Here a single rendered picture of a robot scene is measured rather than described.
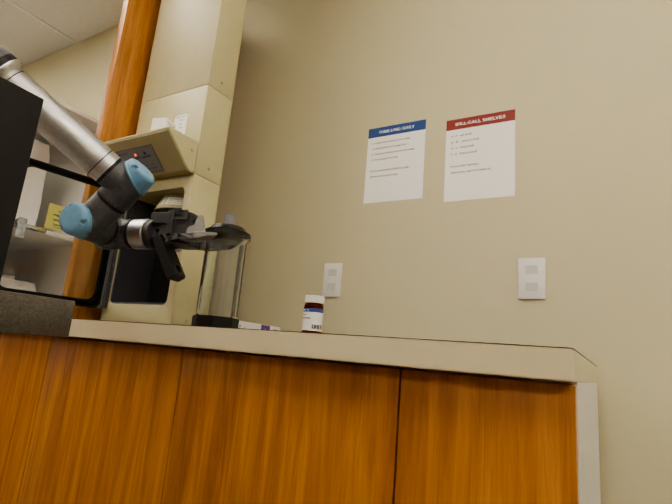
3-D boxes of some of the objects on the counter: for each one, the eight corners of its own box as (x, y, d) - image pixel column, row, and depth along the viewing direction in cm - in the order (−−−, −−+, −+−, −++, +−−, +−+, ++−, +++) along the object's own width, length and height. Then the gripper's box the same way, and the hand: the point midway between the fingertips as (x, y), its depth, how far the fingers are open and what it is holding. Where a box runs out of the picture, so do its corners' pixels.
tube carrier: (247, 328, 111) (258, 239, 115) (225, 324, 101) (238, 226, 105) (205, 325, 114) (218, 238, 118) (180, 321, 104) (195, 226, 108)
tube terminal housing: (162, 332, 171) (194, 134, 188) (230, 337, 155) (258, 120, 172) (98, 325, 151) (140, 103, 167) (169, 330, 134) (208, 83, 151)
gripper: (134, 204, 111) (215, 202, 105) (173, 223, 126) (246, 223, 120) (128, 240, 109) (210, 240, 104) (168, 255, 124) (242, 256, 118)
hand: (224, 243), depth 111 cm, fingers closed on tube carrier, 9 cm apart
